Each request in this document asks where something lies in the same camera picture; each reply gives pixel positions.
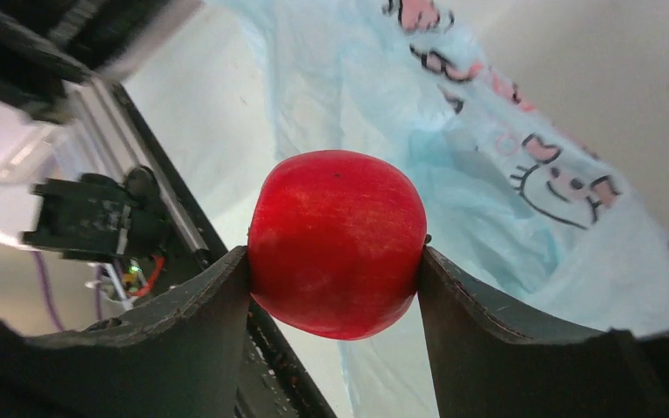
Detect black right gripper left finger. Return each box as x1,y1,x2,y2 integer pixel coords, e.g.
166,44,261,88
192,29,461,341
0,246,249,417

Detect light blue printed plastic bag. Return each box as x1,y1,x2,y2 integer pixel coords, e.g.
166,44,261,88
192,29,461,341
213,0,669,418

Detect right controller board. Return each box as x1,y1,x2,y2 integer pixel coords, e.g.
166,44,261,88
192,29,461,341
86,256,168,310

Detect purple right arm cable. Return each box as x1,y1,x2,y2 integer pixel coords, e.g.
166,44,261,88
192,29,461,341
31,251,108,333

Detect red fake apple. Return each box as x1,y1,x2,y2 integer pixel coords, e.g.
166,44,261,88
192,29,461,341
247,150,428,340

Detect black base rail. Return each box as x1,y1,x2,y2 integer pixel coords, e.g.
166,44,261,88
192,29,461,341
105,84,335,417

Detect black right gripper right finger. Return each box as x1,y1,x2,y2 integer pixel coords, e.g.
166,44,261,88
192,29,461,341
418,247,669,417

